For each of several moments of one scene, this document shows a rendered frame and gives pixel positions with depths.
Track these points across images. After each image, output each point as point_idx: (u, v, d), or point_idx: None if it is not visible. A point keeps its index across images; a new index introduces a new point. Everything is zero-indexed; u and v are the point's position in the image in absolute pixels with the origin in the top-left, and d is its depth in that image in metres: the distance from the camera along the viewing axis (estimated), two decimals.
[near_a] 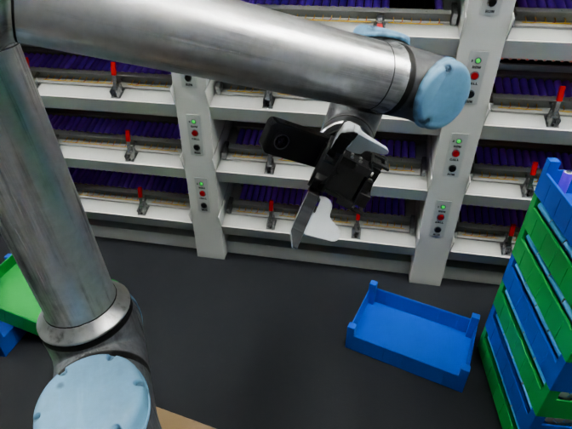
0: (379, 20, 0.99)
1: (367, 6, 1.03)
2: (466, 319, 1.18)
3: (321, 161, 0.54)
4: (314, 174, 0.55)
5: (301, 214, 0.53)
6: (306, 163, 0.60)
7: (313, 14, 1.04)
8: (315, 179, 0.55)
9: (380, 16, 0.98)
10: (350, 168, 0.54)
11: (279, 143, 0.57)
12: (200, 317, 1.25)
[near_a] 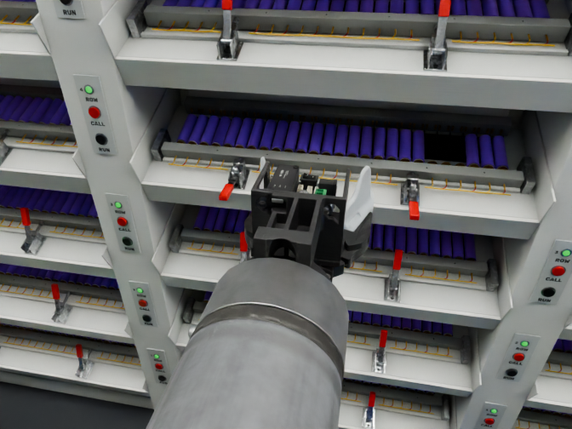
0: (410, 189, 0.64)
1: (391, 156, 0.68)
2: None
3: None
4: None
5: None
6: None
7: (309, 166, 0.69)
8: None
9: (412, 185, 0.63)
10: None
11: None
12: None
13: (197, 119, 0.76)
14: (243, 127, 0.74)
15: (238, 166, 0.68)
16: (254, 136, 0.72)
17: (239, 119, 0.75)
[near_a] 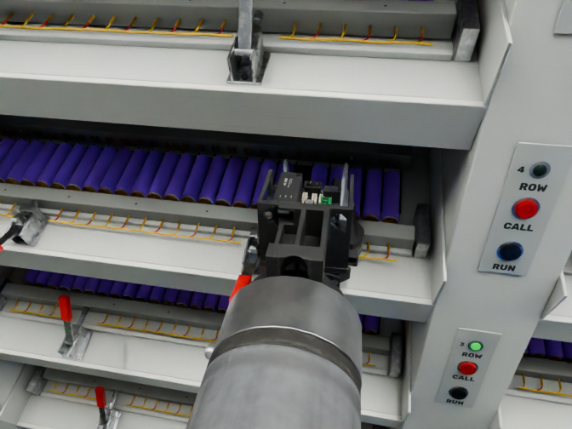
0: (251, 252, 0.44)
1: (238, 200, 0.48)
2: None
3: None
4: None
5: None
6: None
7: (126, 214, 0.49)
8: None
9: (251, 247, 0.43)
10: None
11: None
12: None
13: None
14: (53, 156, 0.54)
15: (22, 214, 0.48)
16: (62, 169, 0.53)
17: (53, 144, 0.56)
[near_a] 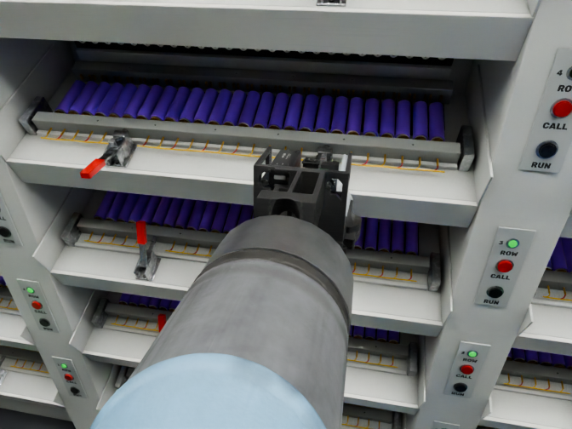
0: (321, 164, 0.51)
1: (304, 126, 0.56)
2: None
3: None
4: None
5: None
6: None
7: (205, 139, 0.56)
8: None
9: (322, 158, 0.51)
10: None
11: None
12: None
13: (84, 86, 0.64)
14: (134, 94, 0.62)
15: (117, 139, 0.56)
16: (145, 105, 0.60)
17: (133, 85, 0.63)
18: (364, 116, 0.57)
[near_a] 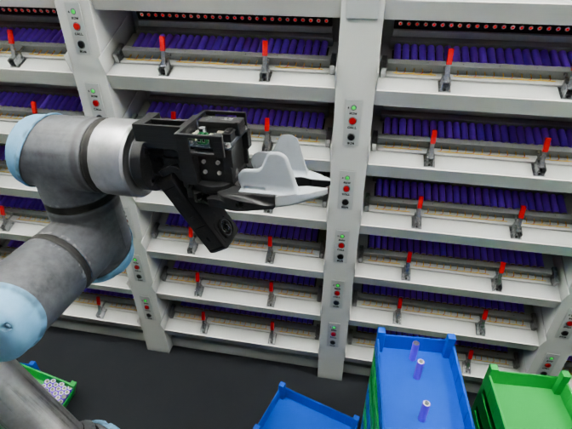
0: None
1: None
2: (351, 419, 1.49)
3: None
4: None
5: None
6: None
7: None
8: None
9: None
10: (234, 167, 0.46)
11: (230, 227, 0.53)
12: (142, 413, 1.56)
13: None
14: None
15: None
16: None
17: None
18: None
